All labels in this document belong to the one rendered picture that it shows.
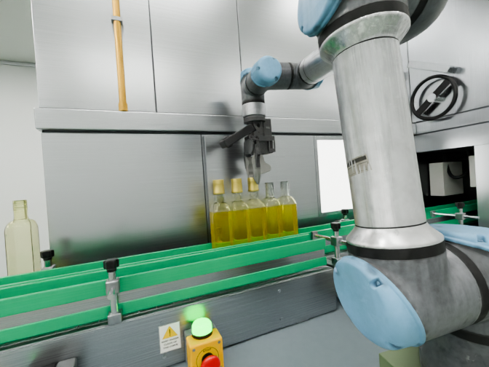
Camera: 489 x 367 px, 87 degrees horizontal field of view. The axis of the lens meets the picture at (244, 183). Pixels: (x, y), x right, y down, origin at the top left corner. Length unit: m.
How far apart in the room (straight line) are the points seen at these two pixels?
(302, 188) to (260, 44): 0.60
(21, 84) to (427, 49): 4.02
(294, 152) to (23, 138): 3.51
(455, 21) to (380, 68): 1.30
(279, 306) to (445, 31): 1.44
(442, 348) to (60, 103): 1.03
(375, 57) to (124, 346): 0.68
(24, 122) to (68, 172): 3.21
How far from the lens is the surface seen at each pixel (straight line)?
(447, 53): 1.65
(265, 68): 0.75
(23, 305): 0.68
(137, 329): 0.67
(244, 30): 1.15
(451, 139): 1.57
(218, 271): 0.68
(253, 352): 0.72
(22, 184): 4.04
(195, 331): 0.64
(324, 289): 0.84
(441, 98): 1.61
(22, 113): 4.14
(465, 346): 0.52
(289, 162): 1.05
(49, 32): 1.03
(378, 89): 0.38
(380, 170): 0.36
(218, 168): 0.92
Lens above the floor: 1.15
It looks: 1 degrees down
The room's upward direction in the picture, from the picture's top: 4 degrees counter-clockwise
